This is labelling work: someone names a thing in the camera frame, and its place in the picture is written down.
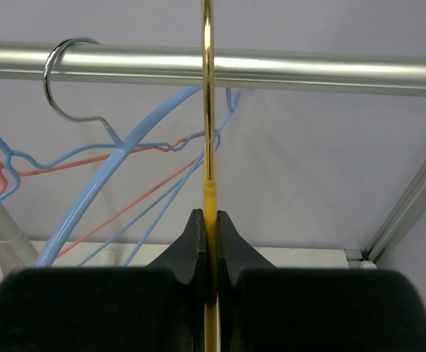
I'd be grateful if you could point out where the yellow hanger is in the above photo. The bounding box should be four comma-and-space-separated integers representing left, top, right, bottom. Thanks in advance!
202, 1, 219, 351

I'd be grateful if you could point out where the aluminium right frame post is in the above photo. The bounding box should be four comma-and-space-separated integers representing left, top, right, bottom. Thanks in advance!
345, 159, 426, 268

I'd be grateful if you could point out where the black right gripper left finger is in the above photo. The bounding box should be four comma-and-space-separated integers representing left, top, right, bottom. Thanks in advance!
0, 209, 206, 351

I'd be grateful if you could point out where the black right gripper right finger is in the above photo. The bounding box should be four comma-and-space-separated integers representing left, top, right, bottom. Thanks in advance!
216, 211, 426, 351

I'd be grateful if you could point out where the pink wire hanger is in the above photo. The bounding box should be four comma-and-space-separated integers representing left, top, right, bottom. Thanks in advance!
0, 131, 204, 257

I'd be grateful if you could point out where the metal clothes rack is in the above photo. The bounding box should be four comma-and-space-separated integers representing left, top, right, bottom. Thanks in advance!
0, 40, 426, 340

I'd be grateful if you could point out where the light blue hanger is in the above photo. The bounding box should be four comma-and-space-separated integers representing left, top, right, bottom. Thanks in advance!
0, 32, 243, 267

